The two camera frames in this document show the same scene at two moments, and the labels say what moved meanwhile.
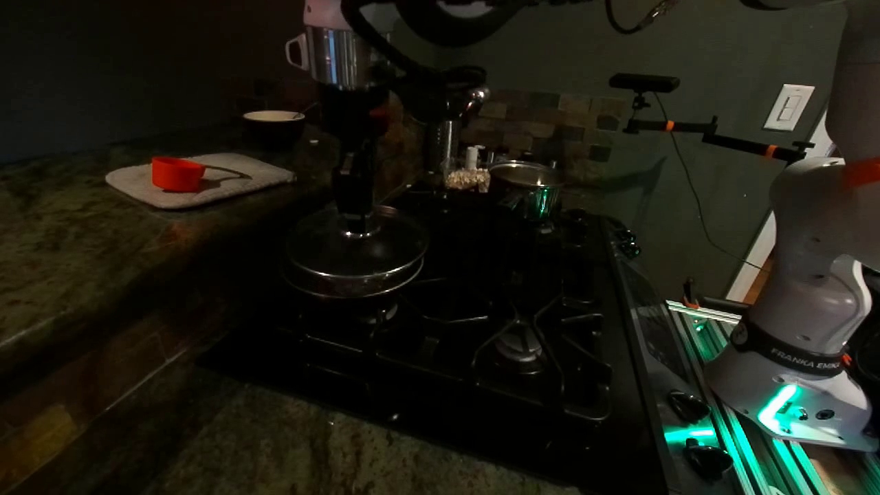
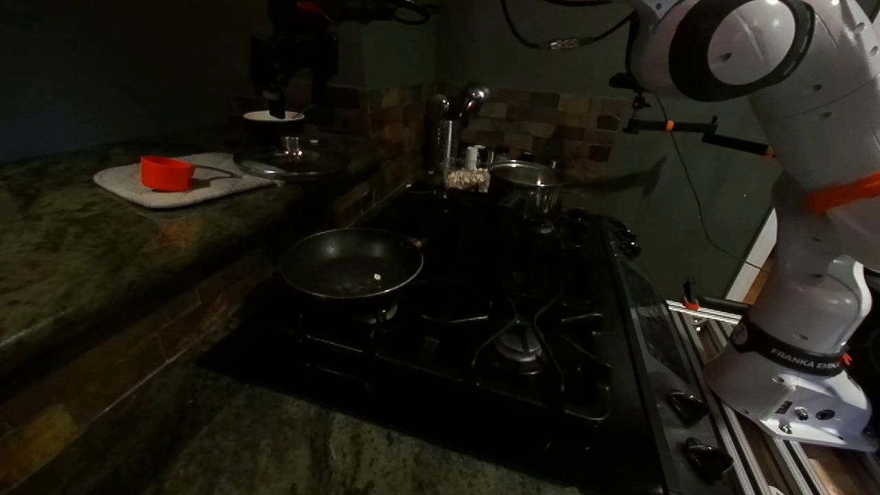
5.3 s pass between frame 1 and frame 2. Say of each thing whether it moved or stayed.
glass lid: moved
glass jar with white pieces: stayed
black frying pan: stayed
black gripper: moved
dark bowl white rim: stayed
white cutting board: stayed
